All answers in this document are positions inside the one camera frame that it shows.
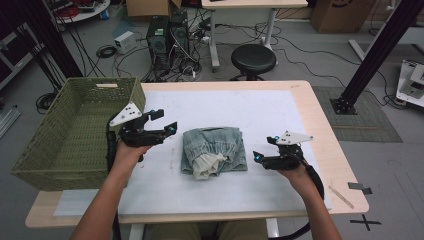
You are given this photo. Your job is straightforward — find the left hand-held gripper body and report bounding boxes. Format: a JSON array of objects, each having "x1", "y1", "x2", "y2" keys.
[{"x1": 108, "y1": 101, "x2": 167, "y2": 148}]

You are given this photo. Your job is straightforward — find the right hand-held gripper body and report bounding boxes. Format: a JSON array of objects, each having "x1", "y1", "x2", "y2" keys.
[{"x1": 261, "y1": 130, "x2": 314, "y2": 171}]

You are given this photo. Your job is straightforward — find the light blue denim skirt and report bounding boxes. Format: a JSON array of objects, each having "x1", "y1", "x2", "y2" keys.
[{"x1": 180, "y1": 126, "x2": 249, "y2": 181}]

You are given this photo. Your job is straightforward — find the green woven basket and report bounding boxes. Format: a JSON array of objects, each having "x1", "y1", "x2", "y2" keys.
[{"x1": 10, "y1": 77, "x2": 147, "y2": 192}]

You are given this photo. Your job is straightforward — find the person's left hand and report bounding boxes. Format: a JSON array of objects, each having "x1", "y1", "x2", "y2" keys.
[{"x1": 111, "y1": 139, "x2": 154, "y2": 177}]

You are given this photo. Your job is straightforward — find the person's right hand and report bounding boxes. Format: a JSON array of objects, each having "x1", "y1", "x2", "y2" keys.
[{"x1": 276, "y1": 163, "x2": 312, "y2": 198}]

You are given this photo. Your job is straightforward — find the white foam mat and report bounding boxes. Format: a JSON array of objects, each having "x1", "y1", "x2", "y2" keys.
[{"x1": 53, "y1": 89, "x2": 333, "y2": 218}]

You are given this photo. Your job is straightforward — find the thin wooden stick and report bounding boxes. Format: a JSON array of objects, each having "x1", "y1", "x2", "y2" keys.
[{"x1": 328, "y1": 185, "x2": 355, "y2": 210}]

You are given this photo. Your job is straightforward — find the black computer tower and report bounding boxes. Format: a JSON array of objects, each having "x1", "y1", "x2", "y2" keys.
[{"x1": 145, "y1": 15, "x2": 171, "y2": 73}]

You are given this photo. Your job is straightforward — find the small white box device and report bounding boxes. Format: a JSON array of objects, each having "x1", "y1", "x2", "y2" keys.
[{"x1": 113, "y1": 30, "x2": 138, "y2": 55}]

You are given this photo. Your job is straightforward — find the black tape strip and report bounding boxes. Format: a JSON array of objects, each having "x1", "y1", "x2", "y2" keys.
[{"x1": 347, "y1": 181, "x2": 373, "y2": 196}]

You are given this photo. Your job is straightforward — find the black round stool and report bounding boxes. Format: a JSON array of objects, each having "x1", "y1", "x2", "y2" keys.
[{"x1": 230, "y1": 43, "x2": 278, "y2": 82}]

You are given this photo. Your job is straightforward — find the grey floor mat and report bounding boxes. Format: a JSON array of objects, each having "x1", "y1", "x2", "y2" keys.
[{"x1": 312, "y1": 85, "x2": 404, "y2": 144}]

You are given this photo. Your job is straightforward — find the person's khaki trousers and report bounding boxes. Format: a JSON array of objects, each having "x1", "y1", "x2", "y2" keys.
[{"x1": 149, "y1": 219, "x2": 269, "y2": 240}]

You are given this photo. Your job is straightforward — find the open cardboard box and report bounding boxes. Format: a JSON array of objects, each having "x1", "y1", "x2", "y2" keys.
[{"x1": 125, "y1": 0, "x2": 183, "y2": 18}]

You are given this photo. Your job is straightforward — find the round white table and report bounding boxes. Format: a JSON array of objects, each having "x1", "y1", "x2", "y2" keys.
[{"x1": 46, "y1": 0, "x2": 112, "y2": 25}]

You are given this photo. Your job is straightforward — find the black metal beam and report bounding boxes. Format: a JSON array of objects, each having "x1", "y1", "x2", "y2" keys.
[
  {"x1": 19, "y1": 0, "x2": 84, "y2": 81},
  {"x1": 329, "y1": 0, "x2": 424, "y2": 116}
]

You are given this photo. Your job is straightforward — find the white desk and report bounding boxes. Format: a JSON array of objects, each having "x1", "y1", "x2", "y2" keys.
[{"x1": 200, "y1": 0, "x2": 309, "y2": 73}]

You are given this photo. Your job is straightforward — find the large cardboard box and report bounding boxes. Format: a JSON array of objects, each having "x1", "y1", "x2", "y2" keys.
[{"x1": 310, "y1": 0, "x2": 378, "y2": 34}]

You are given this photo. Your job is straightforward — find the grey metal rack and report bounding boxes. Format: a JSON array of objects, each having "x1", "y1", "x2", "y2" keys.
[{"x1": 0, "y1": 23, "x2": 44, "y2": 91}]

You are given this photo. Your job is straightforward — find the white machine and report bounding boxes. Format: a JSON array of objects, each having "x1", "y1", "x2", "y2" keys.
[{"x1": 395, "y1": 59, "x2": 424, "y2": 108}]

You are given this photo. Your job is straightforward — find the tangle of black cables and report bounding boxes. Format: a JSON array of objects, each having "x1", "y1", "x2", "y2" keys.
[{"x1": 113, "y1": 6, "x2": 214, "y2": 83}]

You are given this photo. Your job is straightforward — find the small black cable coil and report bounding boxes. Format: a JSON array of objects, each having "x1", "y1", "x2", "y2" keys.
[{"x1": 95, "y1": 44, "x2": 118, "y2": 59}]

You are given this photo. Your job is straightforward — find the large black cable coil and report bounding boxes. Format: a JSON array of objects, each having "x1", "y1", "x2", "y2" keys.
[{"x1": 35, "y1": 91, "x2": 60, "y2": 115}]

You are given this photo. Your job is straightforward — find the metal rail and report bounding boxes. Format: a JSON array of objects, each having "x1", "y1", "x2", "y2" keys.
[{"x1": 0, "y1": 105, "x2": 21, "y2": 139}]

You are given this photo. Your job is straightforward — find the white desk frame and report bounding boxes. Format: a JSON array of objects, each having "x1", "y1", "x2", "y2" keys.
[{"x1": 348, "y1": 25, "x2": 424, "y2": 62}]

